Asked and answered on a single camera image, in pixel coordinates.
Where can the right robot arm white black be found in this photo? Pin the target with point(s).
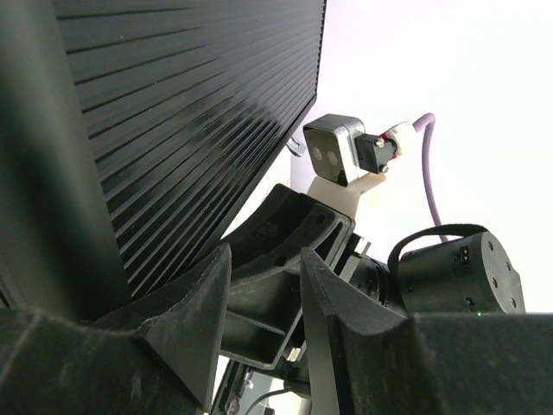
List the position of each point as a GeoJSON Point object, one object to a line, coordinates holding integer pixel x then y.
{"type": "Point", "coordinates": [430, 331]}

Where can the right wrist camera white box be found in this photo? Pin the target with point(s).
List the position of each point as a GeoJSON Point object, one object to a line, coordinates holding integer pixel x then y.
{"type": "Point", "coordinates": [349, 162]}

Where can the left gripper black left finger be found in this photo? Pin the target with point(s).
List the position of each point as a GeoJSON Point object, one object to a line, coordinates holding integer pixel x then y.
{"type": "Point", "coordinates": [182, 323]}

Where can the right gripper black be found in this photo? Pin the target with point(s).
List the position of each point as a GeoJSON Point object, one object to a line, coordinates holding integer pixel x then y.
{"type": "Point", "coordinates": [264, 331]}

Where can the black poker chip case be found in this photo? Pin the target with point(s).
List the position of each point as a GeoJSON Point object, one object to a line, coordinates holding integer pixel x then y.
{"type": "Point", "coordinates": [132, 132]}

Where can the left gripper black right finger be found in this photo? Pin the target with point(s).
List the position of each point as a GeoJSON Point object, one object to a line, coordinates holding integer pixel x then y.
{"type": "Point", "coordinates": [343, 330]}

